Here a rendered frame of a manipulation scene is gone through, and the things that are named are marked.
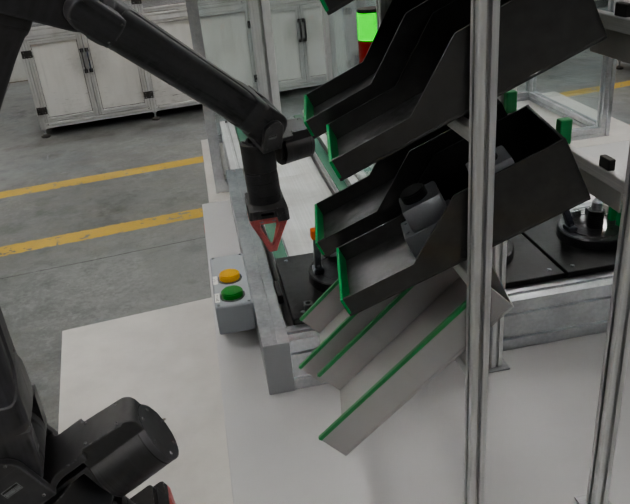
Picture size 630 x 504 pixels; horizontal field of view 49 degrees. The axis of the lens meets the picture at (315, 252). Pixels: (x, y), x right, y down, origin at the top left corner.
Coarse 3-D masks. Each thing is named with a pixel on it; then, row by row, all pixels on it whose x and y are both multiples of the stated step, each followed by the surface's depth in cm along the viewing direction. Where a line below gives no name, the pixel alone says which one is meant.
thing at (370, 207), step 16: (448, 128) 95; (416, 144) 96; (432, 144) 83; (448, 144) 83; (384, 160) 97; (400, 160) 97; (416, 160) 84; (368, 176) 98; (384, 176) 98; (400, 176) 85; (416, 176) 85; (352, 192) 100; (368, 192) 99; (384, 192) 96; (400, 192) 86; (320, 208) 101; (336, 208) 101; (352, 208) 98; (368, 208) 95; (384, 208) 87; (400, 208) 87; (320, 224) 96; (336, 224) 96; (352, 224) 88; (368, 224) 88; (320, 240) 89; (336, 240) 89
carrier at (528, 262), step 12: (516, 240) 137; (528, 240) 137; (516, 252) 133; (528, 252) 132; (540, 252) 132; (516, 264) 128; (528, 264) 128; (540, 264) 128; (552, 264) 127; (516, 276) 124; (528, 276) 124; (540, 276) 124; (552, 276) 124
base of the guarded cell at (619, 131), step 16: (544, 112) 248; (624, 128) 225; (208, 144) 248; (576, 144) 215; (592, 144) 214; (208, 160) 232; (224, 160) 231; (208, 176) 218; (224, 176) 217; (208, 192) 206; (224, 192) 205
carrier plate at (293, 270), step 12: (276, 264) 137; (288, 264) 136; (300, 264) 136; (288, 276) 132; (300, 276) 131; (288, 288) 128; (300, 288) 127; (312, 288) 127; (288, 300) 124; (300, 300) 123; (312, 300) 123; (300, 312) 120
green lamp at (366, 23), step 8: (360, 16) 127; (368, 16) 127; (376, 16) 127; (360, 24) 128; (368, 24) 127; (376, 24) 127; (360, 32) 129; (368, 32) 128; (376, 32) 128; (360, 40) 130; (368, 40) 129
